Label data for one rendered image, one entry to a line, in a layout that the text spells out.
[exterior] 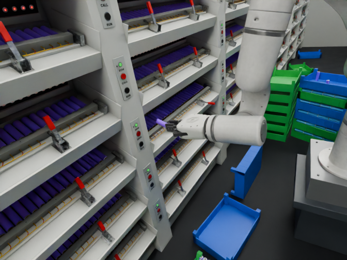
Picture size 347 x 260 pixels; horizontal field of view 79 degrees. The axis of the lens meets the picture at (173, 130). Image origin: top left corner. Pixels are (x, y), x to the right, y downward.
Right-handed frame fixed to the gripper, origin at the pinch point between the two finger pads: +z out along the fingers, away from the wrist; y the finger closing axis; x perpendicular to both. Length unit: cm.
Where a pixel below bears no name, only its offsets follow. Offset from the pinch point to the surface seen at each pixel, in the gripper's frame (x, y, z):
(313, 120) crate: 51, -104, -33
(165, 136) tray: 7.8, -3.8, 9.3
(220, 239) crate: 65, -3, -5
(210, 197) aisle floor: 62, -24, 10
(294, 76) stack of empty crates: 26, -128, -18
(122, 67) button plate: -24.9, 10.9, 2.1
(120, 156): 3.1, 17.6, 11.9
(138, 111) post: -10.1, 8.9, 4.7
